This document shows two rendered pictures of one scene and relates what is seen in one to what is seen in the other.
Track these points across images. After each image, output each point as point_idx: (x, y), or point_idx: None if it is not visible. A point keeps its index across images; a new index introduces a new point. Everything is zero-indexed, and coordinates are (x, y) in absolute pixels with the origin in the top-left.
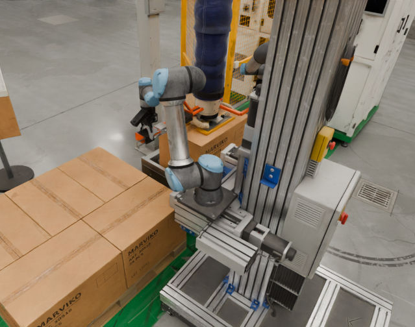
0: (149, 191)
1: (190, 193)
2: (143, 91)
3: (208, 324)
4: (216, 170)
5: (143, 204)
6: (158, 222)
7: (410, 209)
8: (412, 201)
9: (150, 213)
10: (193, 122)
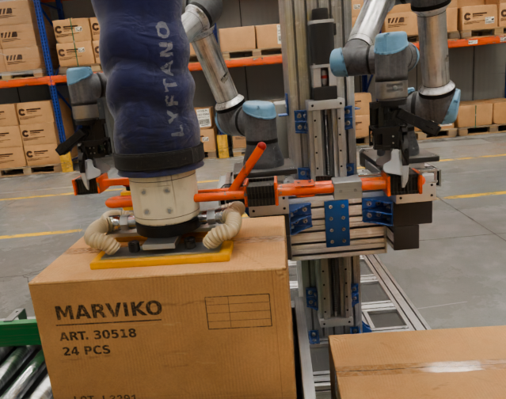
0: (385, 384)
1: (415, 156)
2: (411, 48)
3: (424, 323)
4: None
5: (424, 366)
6: (420, 330)
7: (27, 316)
8: (5, 317)
9: (420, 347)
10: (243, 207)
